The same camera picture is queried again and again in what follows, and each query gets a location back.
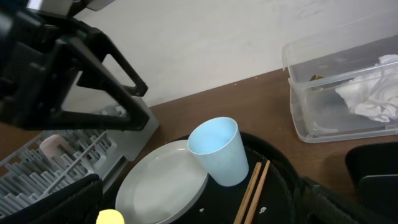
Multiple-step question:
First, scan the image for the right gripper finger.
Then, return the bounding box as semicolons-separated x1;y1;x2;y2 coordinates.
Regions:
292;177;392;224
1;174;103;224

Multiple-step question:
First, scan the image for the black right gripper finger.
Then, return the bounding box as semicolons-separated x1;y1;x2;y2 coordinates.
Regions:
48;40;149;131

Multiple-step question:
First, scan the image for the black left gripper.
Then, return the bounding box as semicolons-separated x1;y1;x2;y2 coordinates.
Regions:
0;0;149;125

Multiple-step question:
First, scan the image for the pink plastic cup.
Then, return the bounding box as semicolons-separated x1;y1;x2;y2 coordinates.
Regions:
39;134;75;162

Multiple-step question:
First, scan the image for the grey round plate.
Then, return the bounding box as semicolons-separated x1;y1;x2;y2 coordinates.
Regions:
115;140;208;224

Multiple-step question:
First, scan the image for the light blue plastic cup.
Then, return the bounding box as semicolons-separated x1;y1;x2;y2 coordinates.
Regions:
187;117;249;187

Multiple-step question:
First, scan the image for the grey plastic dishwasher rack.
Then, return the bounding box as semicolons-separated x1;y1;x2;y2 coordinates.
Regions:
1;100;159;218

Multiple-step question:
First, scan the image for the clear plastic waste bin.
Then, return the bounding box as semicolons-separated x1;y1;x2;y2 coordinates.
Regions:
282;34;397;143

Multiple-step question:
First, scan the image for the yellow bowl with food scraps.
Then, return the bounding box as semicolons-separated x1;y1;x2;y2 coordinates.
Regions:
96;209;125;224

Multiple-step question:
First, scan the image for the round black serving tray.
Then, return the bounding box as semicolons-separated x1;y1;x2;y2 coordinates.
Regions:
174;132;299;223

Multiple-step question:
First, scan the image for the wooden chopstick right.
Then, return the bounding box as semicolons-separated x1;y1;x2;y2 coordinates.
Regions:
244;160;270;224

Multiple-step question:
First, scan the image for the wooden chopstick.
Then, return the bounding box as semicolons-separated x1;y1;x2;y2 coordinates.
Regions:
244;160;270;224
233;162;262;224

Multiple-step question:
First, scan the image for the wooden chopstick left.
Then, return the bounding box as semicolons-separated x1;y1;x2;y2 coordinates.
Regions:
233;162;262;224

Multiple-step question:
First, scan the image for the black rectangular tray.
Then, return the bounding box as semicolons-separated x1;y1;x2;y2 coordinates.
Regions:
345;142;398;218

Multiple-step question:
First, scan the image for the crumpled white tissue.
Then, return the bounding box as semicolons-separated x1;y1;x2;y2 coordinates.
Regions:
335;67;397;123

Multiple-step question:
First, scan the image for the gold foil wrapper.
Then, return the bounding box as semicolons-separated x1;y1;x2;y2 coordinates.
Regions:
310;75;324;91

